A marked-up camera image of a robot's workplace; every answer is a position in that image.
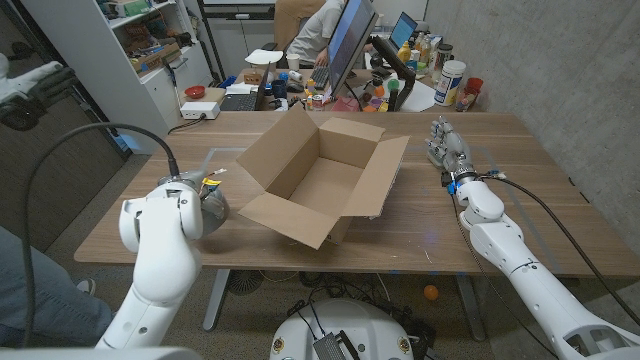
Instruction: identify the white canister with blue label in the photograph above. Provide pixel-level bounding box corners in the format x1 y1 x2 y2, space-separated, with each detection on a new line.
433 60 467 107

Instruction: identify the open laptop with blue screen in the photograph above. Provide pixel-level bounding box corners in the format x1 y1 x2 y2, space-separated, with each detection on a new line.
388 11 419 51

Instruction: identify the grey table leg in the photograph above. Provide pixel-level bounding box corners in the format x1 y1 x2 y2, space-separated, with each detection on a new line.
454 274 487 342
202 269 232 332

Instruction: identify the white shelf unit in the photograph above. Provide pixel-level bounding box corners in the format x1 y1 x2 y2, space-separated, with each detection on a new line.
19 0 216 155

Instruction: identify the grey duct tape roll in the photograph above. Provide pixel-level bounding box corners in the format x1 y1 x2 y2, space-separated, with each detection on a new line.
200 197 232 237

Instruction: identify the black laptop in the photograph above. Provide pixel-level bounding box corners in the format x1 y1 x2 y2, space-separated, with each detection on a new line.
219 64 271 112

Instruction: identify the black computer monitor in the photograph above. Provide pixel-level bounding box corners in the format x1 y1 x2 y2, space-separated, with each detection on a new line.
327 0 380 99

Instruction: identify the black keyboard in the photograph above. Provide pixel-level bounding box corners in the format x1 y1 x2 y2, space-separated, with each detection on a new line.
309 64 331 91

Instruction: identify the black round floor grille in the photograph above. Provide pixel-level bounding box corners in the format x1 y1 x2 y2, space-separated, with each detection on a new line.
228 269 264 296

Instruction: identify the white power box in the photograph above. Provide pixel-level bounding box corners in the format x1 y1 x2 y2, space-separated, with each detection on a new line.
180 101 221 121

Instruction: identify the seated person in grey shirt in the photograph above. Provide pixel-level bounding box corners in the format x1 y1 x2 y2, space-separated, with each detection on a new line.
285 0 346 67

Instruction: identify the pink pad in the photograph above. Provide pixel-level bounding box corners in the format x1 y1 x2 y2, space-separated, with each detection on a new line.
330 96 361 113

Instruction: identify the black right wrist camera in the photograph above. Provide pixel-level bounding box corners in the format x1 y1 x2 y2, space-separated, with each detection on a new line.
440 170 459 196

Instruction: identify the white and grey glove device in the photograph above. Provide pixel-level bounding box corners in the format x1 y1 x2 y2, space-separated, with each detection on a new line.
0 52 77 132

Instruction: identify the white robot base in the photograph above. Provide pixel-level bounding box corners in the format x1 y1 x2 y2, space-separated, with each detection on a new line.
269 298 416 360

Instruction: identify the white round seat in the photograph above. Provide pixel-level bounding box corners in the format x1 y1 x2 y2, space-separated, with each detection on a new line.
244 48 284 66

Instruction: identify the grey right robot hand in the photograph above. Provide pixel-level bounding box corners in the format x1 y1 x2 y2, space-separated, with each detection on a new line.
424 114 480 187

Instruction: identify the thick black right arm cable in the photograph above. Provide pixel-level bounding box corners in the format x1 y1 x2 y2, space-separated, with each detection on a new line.
482 172 640 326

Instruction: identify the person in blue jeans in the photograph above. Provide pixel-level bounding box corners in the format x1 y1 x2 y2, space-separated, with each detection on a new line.
0 224 114 347

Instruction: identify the brown chair backrest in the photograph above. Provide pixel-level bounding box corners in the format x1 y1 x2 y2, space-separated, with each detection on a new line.
273 0 326 51

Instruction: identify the open brown cardboard box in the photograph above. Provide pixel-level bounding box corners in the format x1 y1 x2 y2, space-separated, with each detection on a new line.
235 103 410 250

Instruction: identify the cardboard box on shelf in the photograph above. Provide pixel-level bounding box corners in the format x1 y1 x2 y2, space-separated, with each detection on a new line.
130 42 182 75

